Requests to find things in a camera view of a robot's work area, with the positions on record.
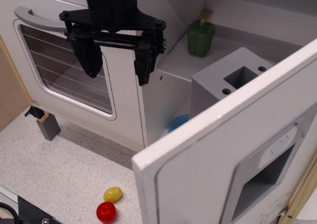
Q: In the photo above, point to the wooden side post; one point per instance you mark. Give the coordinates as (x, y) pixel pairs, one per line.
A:
(302, 194)

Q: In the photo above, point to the red toy tomato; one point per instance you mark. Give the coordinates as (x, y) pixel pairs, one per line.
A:
(106, 212)

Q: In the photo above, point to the green toy bell pepper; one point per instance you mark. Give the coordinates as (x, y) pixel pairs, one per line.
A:
(200, 34)

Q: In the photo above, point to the grey ice dispenser box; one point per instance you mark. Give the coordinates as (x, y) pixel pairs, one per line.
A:
(224, 77)

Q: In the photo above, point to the white toy oven door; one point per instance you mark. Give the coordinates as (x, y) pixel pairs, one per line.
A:
(55, 81)

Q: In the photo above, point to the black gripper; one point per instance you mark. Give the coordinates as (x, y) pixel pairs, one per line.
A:
(118, 24)

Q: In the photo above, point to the yellow toy potato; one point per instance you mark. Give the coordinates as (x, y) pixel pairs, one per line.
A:
(112, 194)

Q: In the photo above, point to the blue plate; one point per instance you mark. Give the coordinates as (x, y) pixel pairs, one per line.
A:
(177, 122)

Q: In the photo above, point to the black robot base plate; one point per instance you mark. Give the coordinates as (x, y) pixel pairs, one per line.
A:
(31, 214)

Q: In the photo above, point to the black clamp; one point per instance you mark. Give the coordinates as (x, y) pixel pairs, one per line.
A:
(35, 112)

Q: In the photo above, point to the grey kitchen leg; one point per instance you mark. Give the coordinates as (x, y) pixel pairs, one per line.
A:
(49, 127)

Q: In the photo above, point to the white toy fridge door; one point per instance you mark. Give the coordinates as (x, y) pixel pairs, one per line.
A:
(240, 160)

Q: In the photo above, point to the white toy kitchen cabinet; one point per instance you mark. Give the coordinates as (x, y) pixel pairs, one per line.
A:
(274, 28)

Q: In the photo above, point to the grey oven door handle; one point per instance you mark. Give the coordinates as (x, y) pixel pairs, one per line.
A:
(26, 15)

